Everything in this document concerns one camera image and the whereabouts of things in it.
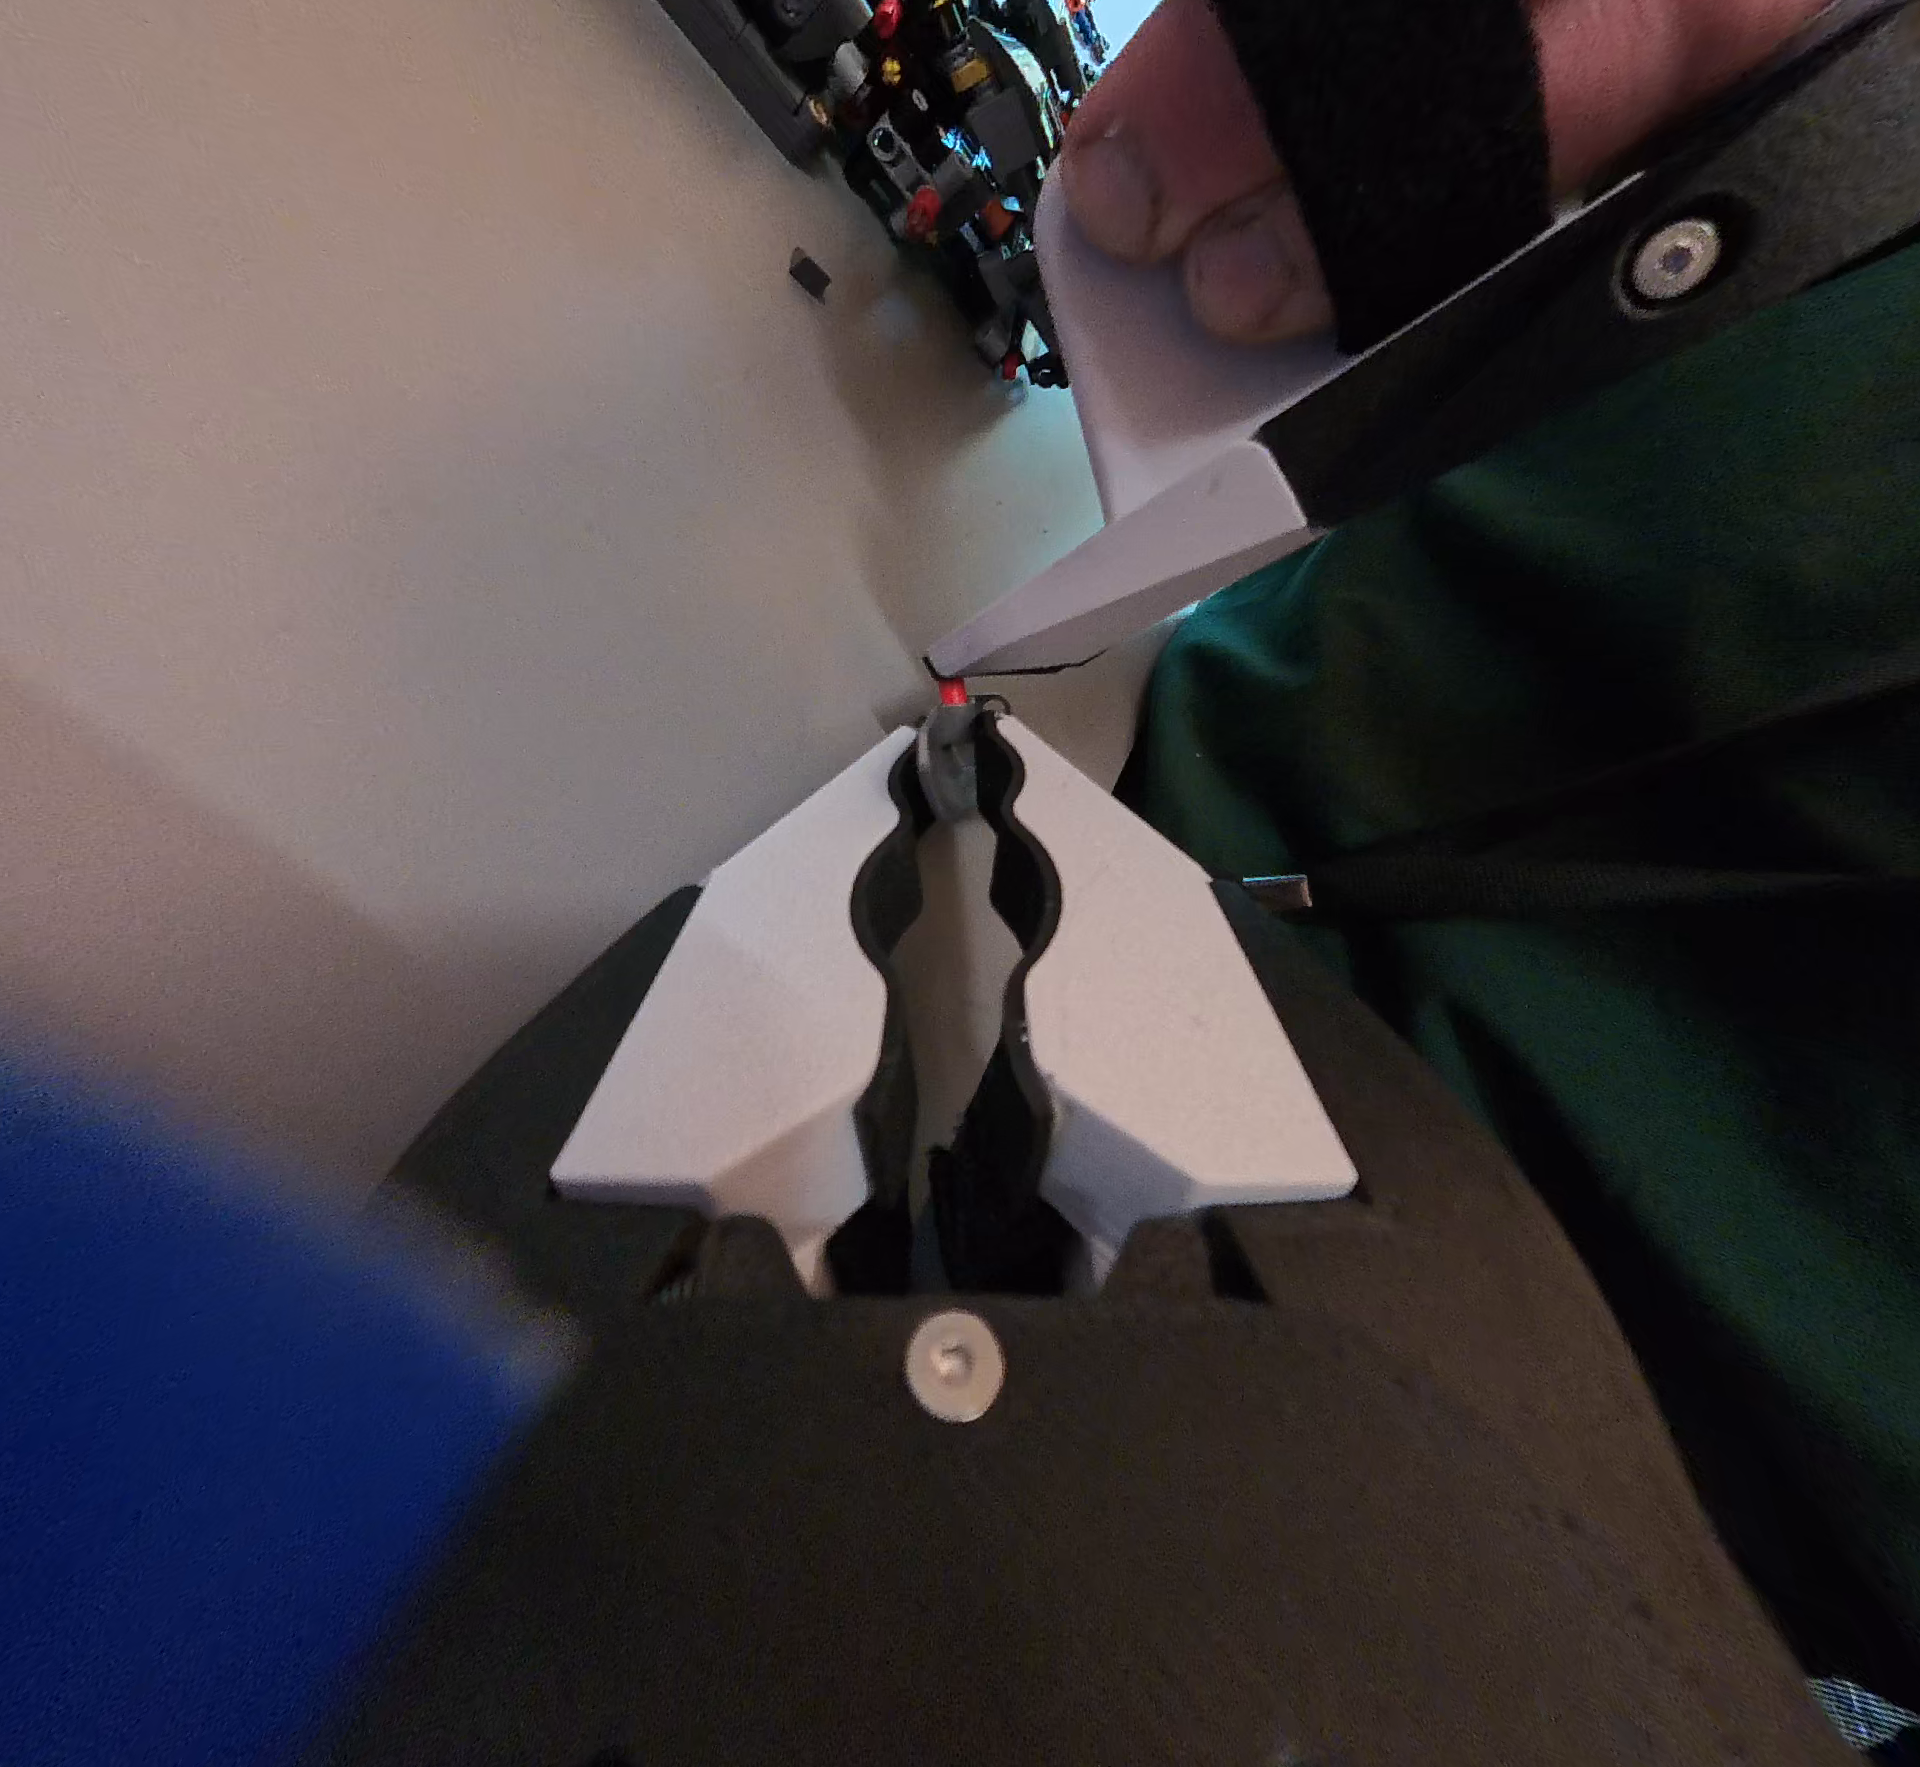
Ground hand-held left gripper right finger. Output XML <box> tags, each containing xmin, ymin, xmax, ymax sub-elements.
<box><xmin>981</xmin><ymin>708</ymin><xmax>1364</xmax><ymax>1296</ymax></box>

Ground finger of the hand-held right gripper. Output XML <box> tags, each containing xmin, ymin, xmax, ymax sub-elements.
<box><xmin>924</xmin><ymin>443</ymin><xmax>1316</xmax><ymax>680</ymax></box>

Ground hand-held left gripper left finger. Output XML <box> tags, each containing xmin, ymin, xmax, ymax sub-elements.
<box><xmin>549</xmin><ymin>724</ymin><xmax>919</xmax><ymax>1296</ymax></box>

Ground grey lego wing piece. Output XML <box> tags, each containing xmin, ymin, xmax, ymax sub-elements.
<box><xmin>912</xmin><ymin>693</ymin><xmax>1009</xmax><ymax>824</ymax></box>

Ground blue plastic parts bin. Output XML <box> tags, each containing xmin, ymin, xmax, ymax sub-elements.
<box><xmin>0</xmin><ymin>1046</ymin><xmax>573</xmax><ymax>1767</ymax></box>

